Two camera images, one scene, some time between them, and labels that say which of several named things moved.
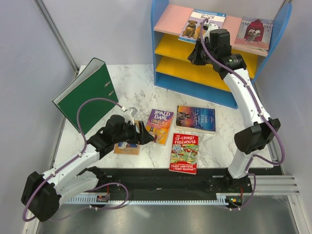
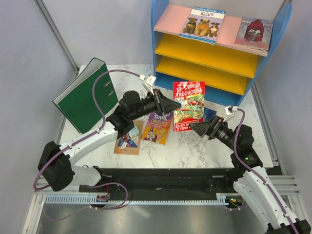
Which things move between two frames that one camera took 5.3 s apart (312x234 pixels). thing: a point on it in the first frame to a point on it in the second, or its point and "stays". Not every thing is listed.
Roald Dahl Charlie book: x=159 y=125 stays
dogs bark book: x=191 y=31 stays
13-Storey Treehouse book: x=184 y=157 to x=191 y=95
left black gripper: x=140 y=138 to x=163 y=104
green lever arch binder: x=93 y=81 stays
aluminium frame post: x=52 y=25 stays
